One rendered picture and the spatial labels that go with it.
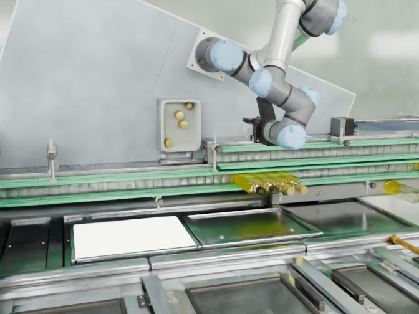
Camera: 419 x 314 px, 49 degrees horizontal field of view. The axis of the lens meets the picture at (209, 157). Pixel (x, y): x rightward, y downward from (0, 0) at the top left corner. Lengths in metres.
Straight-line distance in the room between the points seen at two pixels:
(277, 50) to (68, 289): 0.93
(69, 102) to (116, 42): 0.31
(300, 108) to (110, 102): 0.90
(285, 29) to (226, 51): 0.42
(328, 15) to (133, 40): 0.81
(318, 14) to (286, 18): 0.16
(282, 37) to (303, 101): 0.21
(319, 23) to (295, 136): 0.44
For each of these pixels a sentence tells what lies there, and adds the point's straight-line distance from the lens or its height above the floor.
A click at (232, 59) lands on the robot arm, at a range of 1.81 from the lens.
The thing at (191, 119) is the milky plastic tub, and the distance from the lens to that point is 2.03.
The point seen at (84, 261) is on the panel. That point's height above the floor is 1.32.
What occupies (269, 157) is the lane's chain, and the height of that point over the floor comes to 0.88.
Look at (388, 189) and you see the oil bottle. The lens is 2.42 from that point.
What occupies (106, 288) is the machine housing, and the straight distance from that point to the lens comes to 1.44.
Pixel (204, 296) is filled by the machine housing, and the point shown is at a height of 1.56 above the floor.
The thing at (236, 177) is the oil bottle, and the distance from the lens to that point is 1.98.
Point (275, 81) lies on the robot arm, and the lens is 1.34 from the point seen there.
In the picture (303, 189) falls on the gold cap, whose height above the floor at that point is 1.16.
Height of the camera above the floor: 2.71
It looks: 69 degrees down
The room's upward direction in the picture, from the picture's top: 124 degrees clockwise
